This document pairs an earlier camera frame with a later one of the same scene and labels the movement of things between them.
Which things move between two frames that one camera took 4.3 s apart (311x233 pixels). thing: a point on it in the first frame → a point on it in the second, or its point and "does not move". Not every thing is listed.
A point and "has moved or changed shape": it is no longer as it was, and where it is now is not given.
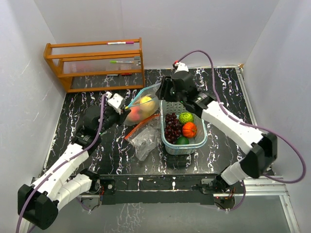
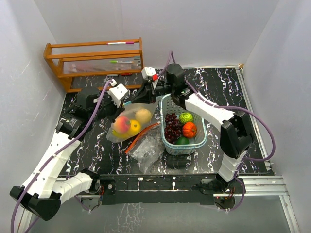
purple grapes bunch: (173, 127) does not move
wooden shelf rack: (120, 58) does not move
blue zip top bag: (144, 106) has moved or changed shape
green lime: (182, 140) does not move
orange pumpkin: (189, 129) does not move
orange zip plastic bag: (146, 137) has moved or changed shape
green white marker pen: (119, 61) does not move
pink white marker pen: (120, 42) does not move
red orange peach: (134, 114) → (122, 124)
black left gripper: (120, 117) → (116, 111)
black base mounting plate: (162, 189) does not move
